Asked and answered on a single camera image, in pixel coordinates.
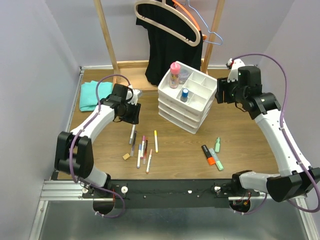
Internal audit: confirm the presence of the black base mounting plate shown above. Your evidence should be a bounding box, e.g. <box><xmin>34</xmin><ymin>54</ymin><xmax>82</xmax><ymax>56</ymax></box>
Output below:
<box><xmin>82</xmin><ymin>178</ymin><xmax>261</xmax><ymax>215</ymax></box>

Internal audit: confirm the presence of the red clear pen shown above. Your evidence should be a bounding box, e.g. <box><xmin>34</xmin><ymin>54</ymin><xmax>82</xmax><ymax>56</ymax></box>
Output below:
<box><xmin>142</xmin><ymin>137</ymin><xmax>148</xmax><ymax>165</ymax></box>

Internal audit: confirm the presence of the grey capped white marker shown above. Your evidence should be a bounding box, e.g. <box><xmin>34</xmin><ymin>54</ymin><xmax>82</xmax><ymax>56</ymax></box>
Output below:
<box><xmin>129</xmin><ymin>124</ymin><xmax>136</xmax><ymax>145</ymax></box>

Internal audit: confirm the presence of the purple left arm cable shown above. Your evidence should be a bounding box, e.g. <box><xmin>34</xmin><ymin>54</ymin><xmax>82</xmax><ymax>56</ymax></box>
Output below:
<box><xmin>69</xmin><ymin>74</ymin><xmax>133</xmax><ymax>219</ymax></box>

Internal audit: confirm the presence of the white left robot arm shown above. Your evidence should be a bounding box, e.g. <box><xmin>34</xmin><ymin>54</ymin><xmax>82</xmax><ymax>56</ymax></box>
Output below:
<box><xmin>54</xmin><ymin>84</ymin><xmax>142</xmax><ymax>198</ymax></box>

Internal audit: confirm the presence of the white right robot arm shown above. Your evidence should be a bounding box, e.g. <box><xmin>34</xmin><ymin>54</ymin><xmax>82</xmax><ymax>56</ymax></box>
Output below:
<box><xmin>215</xmin><ymin>63</ymin><xmax>320</xmax><ymax>202</ymax></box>

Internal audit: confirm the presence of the blue capped white marker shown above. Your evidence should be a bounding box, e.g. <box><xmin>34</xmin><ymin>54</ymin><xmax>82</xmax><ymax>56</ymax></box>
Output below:
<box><xmin>136</xmin><ymin>143</ymin><xmax>142</xmax><ymax>169</ymax></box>

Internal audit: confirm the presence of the black orange highlighter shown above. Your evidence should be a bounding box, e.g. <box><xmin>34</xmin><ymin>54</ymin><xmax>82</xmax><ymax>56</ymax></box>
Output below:
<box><xmin>201</xmin><ymin>144</ymin><xmax>216</xmax><ymax>166</ymax></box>

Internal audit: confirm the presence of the grey green highlighter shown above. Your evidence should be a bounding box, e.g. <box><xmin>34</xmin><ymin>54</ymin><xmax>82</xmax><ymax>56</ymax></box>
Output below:
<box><xmin>209</xmin><ymin>148</ymin><xmax>224</xmax><ymax>171</ymax></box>

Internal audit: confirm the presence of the white drawer organizer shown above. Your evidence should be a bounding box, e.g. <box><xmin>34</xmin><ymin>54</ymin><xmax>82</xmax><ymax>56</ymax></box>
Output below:
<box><xmin>158</xmin><ymin>61</ymin><xmax>218</xmax><ymax>134</ymax></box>

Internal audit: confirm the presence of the blue wire hanger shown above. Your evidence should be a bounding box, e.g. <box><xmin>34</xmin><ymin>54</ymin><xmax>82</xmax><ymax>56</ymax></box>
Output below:
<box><xmin>182</xmin><ymin>0</ymin><xmax>224</xmax><ymax>46</ymax></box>

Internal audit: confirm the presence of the teal folded cloth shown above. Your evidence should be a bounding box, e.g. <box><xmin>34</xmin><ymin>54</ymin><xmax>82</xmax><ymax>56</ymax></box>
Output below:
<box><xmin>79</xmin><ymin>80</ymin><xmax>113</xmax><ymax>112</ymax></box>

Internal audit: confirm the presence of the clear round clip jar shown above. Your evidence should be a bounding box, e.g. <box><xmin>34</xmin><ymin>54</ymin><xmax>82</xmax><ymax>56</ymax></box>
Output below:
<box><xmin>178</xmin><ymin>69</ymin><xmax>191</xmax><ymax>84</ymax></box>

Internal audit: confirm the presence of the pink capped clear bottle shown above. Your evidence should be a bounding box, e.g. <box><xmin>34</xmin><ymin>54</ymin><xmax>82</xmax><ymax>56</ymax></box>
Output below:
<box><xmin>168</xmin><ymin>62</ymin><xmax>181</xmax><ymax>89</ymax></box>

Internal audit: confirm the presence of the orange plastic hanger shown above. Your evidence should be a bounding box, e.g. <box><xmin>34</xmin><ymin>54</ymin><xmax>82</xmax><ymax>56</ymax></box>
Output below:
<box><xmin>172</xmin><ymin>0</ymin><xmax>201</xmax><ymax>31</ymax></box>

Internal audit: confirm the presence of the yellow capped white marker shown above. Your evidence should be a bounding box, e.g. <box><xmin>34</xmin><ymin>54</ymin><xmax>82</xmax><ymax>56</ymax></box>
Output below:
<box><xmin>154</xmin><ymin>130</ymin><xmax>159</xmax><ymax>153</ymax></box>

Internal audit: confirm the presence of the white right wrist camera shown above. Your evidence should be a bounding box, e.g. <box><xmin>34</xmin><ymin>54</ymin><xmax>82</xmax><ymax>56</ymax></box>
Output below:
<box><xmin>226</xmin><ymin>58</ymin><xmax>245</xmax><ymax>83</ymax></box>

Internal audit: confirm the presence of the pink capped white marker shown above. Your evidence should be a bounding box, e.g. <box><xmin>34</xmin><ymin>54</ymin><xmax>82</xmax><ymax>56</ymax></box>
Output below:
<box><xmin>140</xmin><ymin>135</ymin><xmax>146</xmax><ymax>159</ymax></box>

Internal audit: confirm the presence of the beige wooden hanger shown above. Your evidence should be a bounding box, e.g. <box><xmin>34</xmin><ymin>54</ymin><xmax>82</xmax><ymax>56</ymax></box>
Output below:
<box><xmin>134</xmin><ymin>0</ymin><xmax>203</xmax><ymax>47</ymax></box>

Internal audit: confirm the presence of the wooden clothes rack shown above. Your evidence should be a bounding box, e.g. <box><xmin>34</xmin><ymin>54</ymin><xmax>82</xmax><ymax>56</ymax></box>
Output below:
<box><xmin>94</xmin><ymin>0</ymin><xmax>225</xmax><ymax>92</ymax></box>

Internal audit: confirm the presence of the blue grey glue stick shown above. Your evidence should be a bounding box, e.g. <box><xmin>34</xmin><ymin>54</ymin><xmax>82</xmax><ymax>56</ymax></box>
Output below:
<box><xmin>180</xmin><ymin>88</ymin><xmax>189</xmax><ymax>103</ymax></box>

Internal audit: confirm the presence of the black hanging garment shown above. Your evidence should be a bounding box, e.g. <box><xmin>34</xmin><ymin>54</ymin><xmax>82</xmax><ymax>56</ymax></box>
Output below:
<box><xmin>136</xmin><ymin>4</ymin><xmax>203</xmax><ymax>86</ymax></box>

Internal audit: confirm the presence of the small green highlighter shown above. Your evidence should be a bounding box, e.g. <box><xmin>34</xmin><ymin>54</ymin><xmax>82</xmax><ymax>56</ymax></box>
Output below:
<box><xmin>214</xmin><ymin>137</ymin><xmax>221</xmax><ymax>153</ymax></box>

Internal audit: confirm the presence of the peach capped white marker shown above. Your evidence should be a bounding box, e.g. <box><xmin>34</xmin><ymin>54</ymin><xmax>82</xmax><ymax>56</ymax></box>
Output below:
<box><xmin>145</xmin><ymin>149</ymin><xmax>153</xmax><ymax>174</ymax></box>

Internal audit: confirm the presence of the small tan eraser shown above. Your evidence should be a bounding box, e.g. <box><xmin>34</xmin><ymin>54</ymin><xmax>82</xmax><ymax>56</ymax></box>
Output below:
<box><xmin>122</xmin><ymin>153</ymin><xmax>131</xmax><ymax>161</ymax></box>

